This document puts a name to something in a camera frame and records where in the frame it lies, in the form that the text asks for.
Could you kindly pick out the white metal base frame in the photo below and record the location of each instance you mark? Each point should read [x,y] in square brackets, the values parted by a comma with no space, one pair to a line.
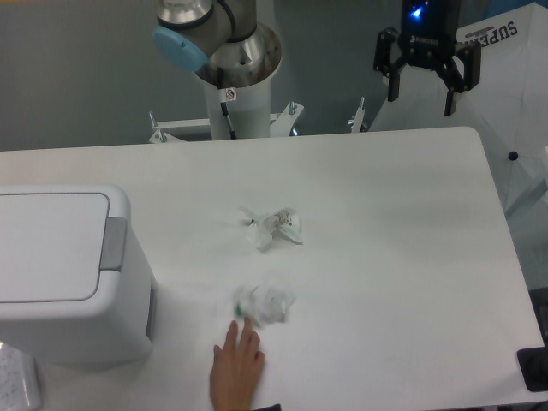
[282,124]

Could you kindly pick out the white printed paper sheet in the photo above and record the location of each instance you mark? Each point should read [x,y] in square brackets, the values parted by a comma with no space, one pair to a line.
[19,382]

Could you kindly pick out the white trash can lid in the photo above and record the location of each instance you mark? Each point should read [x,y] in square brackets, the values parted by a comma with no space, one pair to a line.
[51,246]

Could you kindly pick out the white trash can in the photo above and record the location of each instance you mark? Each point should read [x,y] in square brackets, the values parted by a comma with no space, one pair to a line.
[114,325]

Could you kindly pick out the dark sleeve cuff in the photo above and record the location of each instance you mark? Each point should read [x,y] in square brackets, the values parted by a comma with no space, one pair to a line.
[273,407]

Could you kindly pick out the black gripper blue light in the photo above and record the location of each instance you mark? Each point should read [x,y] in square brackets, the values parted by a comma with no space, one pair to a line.
[428,40]

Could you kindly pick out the grey lid push button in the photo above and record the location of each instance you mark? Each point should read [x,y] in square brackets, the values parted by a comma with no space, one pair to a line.
[113,246]

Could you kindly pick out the black device at table edge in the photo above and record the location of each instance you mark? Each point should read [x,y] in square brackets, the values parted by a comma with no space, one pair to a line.
[533,365]

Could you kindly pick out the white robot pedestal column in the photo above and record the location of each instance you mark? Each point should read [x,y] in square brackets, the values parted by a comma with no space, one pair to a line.
[251,105]

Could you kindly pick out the crumpled clear plastic wrapper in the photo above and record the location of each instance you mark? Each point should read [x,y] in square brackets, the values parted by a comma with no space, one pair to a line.
[262,228]

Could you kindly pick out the bare human hand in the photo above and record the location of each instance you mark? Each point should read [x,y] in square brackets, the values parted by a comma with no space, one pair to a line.
[236,369]

